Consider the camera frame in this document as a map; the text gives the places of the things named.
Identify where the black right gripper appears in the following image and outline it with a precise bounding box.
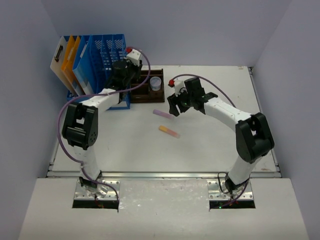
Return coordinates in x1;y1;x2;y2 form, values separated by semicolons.
168;85;195;116

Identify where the pink eraser stick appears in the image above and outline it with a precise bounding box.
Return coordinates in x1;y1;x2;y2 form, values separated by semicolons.
152;109;174;119

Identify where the small clear round container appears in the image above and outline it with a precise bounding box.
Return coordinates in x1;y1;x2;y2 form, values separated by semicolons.
149;76;162;92

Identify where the blue folder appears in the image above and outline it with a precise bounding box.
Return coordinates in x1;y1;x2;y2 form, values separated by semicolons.
72;35;94;95

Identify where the orange binder folder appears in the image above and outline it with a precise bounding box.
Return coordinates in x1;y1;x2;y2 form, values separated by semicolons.
61;35;84;96

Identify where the white clipboard with metal clip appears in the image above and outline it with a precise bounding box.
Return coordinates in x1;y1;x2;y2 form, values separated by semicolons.
50;36;76;95

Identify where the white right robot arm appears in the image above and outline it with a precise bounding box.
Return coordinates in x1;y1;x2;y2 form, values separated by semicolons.
167;77;275;197

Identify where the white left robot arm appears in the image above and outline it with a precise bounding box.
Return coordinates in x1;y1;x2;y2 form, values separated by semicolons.
58;56;143;197

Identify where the dark brown wooden organizer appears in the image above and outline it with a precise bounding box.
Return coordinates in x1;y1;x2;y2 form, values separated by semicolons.
130;68;165;104

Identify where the blue plastic file rack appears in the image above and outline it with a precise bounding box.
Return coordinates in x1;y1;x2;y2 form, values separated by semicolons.
64;34;126;101

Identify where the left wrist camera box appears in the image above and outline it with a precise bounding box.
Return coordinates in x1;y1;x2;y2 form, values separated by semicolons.
125;47;142;67

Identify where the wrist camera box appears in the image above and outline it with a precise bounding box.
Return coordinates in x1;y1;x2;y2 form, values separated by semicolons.
125;47;142;67
168;78;185;96

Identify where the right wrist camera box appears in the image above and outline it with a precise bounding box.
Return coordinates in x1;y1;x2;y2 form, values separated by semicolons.
168;78;185;96

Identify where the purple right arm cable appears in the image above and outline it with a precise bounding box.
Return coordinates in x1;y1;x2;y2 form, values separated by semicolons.
172;74;237;108

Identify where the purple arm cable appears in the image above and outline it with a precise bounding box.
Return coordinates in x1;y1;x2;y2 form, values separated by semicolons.
172;74;237;108
57;46;151;201

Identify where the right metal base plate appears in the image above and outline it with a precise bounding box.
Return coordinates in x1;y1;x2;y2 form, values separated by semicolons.
207;179;254;201

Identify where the metal base plate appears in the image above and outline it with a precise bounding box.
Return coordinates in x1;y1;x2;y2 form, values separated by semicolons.
73;180;117;201
207;179;254;201

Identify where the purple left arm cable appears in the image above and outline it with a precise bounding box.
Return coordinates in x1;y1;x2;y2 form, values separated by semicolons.
57;46;151;201

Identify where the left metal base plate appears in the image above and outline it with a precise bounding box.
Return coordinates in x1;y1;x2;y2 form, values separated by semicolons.
73;180;117;201

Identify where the metal rail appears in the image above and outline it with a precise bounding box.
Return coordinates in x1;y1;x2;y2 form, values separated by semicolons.
47;163;281;180

